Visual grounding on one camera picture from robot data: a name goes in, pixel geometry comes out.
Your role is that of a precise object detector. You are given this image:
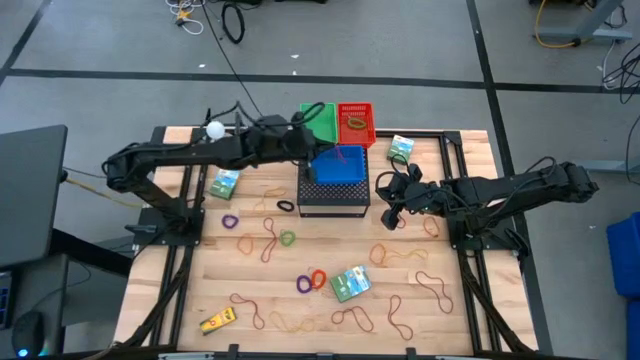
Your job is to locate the long red rubber band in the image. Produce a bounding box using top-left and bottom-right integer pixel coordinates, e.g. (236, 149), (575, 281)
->
(259, 216), (280, 265)

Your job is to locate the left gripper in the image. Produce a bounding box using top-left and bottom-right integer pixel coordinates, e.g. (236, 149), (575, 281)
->
(248, 123), (338, 185)

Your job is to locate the yellow rubber band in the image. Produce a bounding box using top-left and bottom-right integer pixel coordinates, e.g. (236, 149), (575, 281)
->
(383, 247), (430, 264)
(268, 310), (317, 335)

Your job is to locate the white floor cable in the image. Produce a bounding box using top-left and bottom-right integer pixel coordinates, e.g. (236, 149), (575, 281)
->
(164, 0), (205, 36)

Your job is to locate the blue plastic basket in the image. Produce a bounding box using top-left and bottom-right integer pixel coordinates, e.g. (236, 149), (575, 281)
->
(308, 144), (369, 186)

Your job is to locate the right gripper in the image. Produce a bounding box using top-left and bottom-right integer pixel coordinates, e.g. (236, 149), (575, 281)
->
(380, 177), (449, 232)

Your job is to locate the black perforated metal stand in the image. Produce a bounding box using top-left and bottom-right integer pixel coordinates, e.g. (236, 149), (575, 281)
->
(296, 144), (372, 219)

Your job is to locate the red plastic basket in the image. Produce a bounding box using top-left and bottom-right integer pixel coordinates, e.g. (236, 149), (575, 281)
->
(337, 102), (377, 150)

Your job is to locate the orange rubber band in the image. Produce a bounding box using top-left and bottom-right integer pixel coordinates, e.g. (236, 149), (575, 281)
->
(236, 232), (256, 257)
(422, 215), (442, 239)
(368, 242), (389, 267)

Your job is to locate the large dark desk monitor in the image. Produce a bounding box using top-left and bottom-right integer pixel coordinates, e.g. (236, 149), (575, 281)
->
(0, 124), (69, 270)

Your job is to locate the green plastic basket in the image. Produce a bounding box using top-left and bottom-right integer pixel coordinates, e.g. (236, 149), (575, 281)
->
(298, 102), (339, 146)

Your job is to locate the grey desk leg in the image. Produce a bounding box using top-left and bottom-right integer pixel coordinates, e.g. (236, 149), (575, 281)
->
(537, 0), (634, 44)

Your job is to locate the yellow floor cable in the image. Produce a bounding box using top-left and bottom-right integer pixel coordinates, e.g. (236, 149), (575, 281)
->
(533, 0), (581, 50)

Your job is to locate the blue storage bin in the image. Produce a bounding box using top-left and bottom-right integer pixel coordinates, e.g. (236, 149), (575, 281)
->
(626, 299), (640, 360)
(606, 211), (640, 300)

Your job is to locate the black computer mouse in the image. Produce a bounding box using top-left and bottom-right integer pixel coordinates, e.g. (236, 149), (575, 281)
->
(10, 309), (46, 359)

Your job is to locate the black side desk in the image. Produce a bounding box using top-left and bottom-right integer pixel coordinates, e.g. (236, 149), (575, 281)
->
(0, 227), (134, 360)

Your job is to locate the coiled black floor cable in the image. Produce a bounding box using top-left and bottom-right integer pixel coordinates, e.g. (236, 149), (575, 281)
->
(221, 1), (246, 45)

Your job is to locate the green blue crayon box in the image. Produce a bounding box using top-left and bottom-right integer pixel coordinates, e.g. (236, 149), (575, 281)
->
(208, 168), (242, 202)
(329, 264), (374, 304)
(386, 134), (416, 167)

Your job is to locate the yellow crayon box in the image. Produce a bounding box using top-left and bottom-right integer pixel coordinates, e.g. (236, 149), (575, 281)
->
(199, 306), (238, 336)

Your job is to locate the white bulb brass lamp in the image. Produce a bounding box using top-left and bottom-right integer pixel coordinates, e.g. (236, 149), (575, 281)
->
(205, 120), (227, 142)

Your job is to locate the black keyboard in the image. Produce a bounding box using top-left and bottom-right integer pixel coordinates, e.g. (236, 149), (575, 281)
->
(0, 271), (13, 331)

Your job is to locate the black cable bundle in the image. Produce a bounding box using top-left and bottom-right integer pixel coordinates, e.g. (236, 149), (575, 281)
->
(602, 39), (640, 104)

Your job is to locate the tan rubber band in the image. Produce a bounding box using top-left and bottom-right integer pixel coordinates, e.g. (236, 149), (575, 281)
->
(252, 186), (289, 215)

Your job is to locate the long black floor cable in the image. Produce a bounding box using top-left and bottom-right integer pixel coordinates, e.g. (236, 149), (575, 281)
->
(199, 0), (264, 119)

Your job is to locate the dark red rubber band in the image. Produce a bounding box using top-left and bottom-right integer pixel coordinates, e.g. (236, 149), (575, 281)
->
(414, 270), (455, 316)

